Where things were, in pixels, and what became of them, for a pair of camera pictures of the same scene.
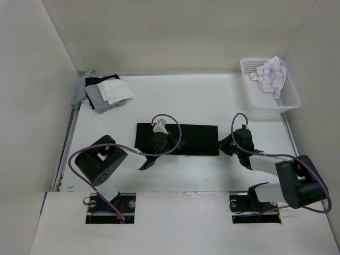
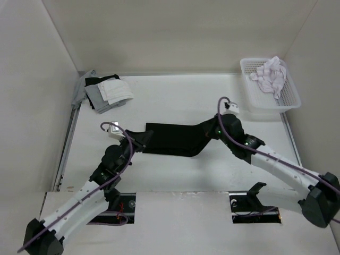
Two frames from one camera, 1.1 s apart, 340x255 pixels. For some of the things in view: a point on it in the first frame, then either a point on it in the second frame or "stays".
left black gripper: (173, 141) to (143, 137)
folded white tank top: (115, 91) stays
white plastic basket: (262, 100) stays
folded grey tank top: (99, 104) stays
